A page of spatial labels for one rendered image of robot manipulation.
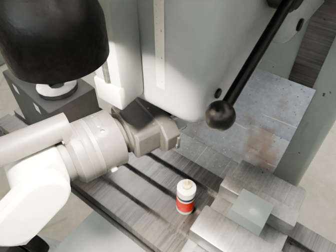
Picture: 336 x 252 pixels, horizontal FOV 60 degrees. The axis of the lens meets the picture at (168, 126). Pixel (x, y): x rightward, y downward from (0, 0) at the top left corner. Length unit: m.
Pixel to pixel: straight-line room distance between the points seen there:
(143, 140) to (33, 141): 0.14
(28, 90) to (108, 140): 0.37
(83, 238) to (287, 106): 0.60
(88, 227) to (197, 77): 0.56
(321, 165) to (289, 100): 1.42
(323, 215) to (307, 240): 1.26
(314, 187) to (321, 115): 1.26
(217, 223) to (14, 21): 0.46
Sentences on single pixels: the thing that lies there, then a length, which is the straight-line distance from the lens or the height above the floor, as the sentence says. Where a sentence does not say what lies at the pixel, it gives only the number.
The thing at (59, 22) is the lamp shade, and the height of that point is 1.49.
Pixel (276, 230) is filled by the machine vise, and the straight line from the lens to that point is 0.62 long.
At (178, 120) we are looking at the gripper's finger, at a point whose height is 1.24.
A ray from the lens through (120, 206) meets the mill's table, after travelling 0.70.
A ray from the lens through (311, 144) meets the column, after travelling 0.91.
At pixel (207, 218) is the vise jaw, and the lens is 0.56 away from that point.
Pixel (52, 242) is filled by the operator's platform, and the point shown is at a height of 0.40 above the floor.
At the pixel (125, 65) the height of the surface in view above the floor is 1.39.
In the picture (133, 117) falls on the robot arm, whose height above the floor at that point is 1.26.
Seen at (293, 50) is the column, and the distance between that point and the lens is 0.77.
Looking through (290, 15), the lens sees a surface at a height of 1.39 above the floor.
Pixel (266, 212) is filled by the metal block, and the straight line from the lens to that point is 0.55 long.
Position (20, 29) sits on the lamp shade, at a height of 1.49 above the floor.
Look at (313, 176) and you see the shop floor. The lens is 2.11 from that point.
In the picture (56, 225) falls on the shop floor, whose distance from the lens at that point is 1.84.
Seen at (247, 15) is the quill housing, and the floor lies 1.43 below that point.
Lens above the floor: 1.57
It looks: 46 degrees down
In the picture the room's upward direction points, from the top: straight up
